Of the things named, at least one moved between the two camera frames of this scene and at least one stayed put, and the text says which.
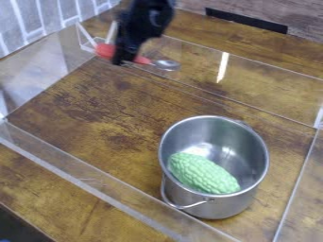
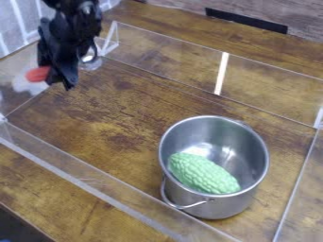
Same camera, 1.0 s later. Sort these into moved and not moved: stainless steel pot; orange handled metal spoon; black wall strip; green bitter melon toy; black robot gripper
Moved: black robot gripper; orange handled metal spoon
Not moved: black wall strip; stainless steel pot; green bitter melon toy
